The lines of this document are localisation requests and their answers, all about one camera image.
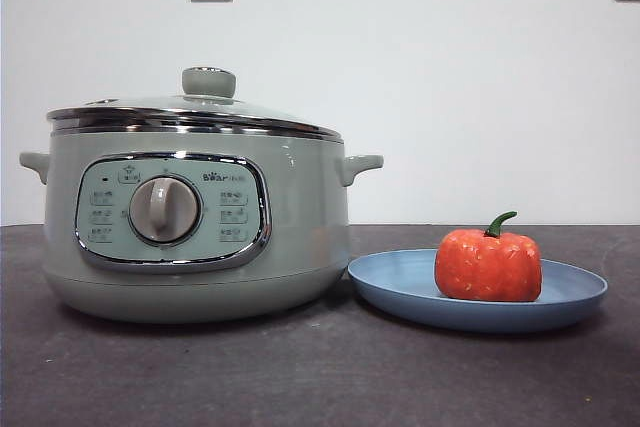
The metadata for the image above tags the glass lid with green knob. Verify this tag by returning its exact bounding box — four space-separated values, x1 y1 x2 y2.
46 65 345 142

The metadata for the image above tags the orange pumpkin with green stem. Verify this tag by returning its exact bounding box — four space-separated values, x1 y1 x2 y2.
433 210 544 303

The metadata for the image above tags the pale green electric steamer pot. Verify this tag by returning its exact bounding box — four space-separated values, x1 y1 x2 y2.
18 126 385 325

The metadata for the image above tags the blue round plate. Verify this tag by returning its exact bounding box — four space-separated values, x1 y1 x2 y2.
347 248 610 334

